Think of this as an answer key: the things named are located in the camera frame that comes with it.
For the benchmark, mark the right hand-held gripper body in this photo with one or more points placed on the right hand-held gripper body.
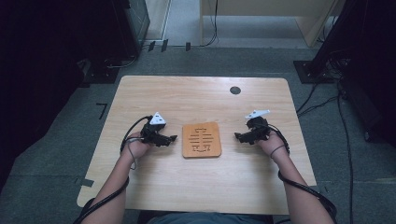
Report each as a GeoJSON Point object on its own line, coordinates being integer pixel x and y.
{"type": "Point", "coordinates": [261, 127]}

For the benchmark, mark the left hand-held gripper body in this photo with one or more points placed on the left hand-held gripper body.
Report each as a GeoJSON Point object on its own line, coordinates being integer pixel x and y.
{"type": "Point", "coordinates": [152, 132]}

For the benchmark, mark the wooden coaster with straight slots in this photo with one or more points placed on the wooden coaster with straight slots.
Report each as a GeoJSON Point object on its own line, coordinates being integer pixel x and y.
{"type": "Point", "coordinates": [214, 130]}

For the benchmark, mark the person's right hand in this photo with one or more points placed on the person's right hand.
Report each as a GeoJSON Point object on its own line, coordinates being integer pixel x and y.
{"type": "Point", "coordinates": [274, 144]}

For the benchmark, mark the person's left hand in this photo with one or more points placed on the person's left hand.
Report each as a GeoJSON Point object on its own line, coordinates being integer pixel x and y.
{"type": "Point", "coordinates": [135, 147]}

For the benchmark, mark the black round table grommet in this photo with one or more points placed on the black round table grommet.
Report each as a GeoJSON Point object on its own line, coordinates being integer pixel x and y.
{"type": "Point", "coordinates": [235, 90]}

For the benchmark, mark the black corner floor tape mark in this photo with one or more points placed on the black corner floor tape mark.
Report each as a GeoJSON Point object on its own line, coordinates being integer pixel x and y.
{"type": "Point", "coordinates": [102, 109]}

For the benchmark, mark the grey floor tape patch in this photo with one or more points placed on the grey floor tape patch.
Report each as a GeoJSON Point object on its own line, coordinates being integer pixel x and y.
{"type": "Point", "coordinates": [85, 182]}

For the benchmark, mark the dark cabinet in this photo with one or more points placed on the dark cabinet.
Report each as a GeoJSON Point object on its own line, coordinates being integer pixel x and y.
{"type": "Point", "coordinates": [137, 25]}

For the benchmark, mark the light wooden desk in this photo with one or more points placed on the light wooden desk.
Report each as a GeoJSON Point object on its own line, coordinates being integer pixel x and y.
{"type": "Point", "coordinates": [267, 7]}

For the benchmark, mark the black curtain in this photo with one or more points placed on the black curtain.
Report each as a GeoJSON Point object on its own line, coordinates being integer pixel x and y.
{"type": "Point", "coordinates": [37, 77]}
{"type": "Point", "coordinates": [370, 62]}

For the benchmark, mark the black stand base plate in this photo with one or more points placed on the black stand base plate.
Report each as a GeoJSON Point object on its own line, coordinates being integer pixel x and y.
{"type": "Point", "coordinates": [308, 73]}
{"type": "Point", "coordinates": [102, 74]}

